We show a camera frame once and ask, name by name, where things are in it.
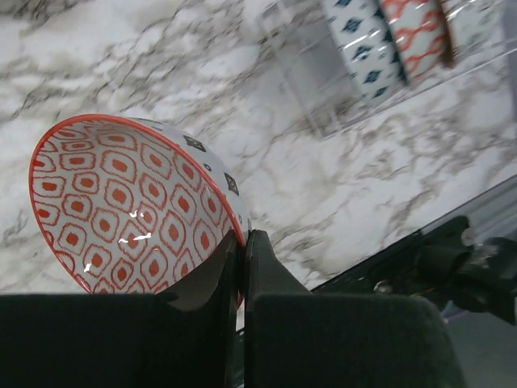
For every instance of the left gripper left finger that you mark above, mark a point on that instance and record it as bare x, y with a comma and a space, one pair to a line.
180, 337

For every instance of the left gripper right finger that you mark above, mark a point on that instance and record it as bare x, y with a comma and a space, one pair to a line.
297, 338

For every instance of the red circle pattern bowl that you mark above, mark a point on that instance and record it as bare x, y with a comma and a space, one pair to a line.
130, 205

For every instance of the blue floral pattern bowl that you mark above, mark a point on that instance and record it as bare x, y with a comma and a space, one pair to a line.
366, 45

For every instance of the red geometric pattern bowl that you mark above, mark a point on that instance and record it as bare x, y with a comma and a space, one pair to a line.
418, 30

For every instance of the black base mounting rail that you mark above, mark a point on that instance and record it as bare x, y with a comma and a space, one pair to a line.
464, 261

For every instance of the white wire dish rack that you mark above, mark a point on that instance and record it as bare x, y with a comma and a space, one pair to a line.
339, 64

